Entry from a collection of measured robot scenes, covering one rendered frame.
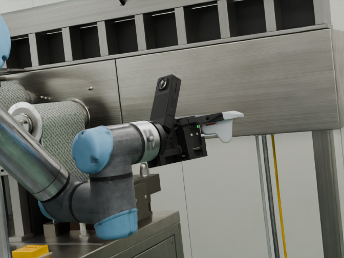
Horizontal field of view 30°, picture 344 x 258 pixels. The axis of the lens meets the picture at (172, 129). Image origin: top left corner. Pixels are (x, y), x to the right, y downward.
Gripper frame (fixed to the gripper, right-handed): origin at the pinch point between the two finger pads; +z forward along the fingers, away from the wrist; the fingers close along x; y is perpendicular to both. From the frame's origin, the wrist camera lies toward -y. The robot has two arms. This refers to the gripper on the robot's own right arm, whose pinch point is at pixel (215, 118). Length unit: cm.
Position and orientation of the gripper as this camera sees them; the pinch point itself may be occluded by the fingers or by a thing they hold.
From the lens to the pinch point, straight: 132.8
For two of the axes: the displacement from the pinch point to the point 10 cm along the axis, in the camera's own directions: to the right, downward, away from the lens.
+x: 7.0, -1.8, -7.0
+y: 2.0, 9.8, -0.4
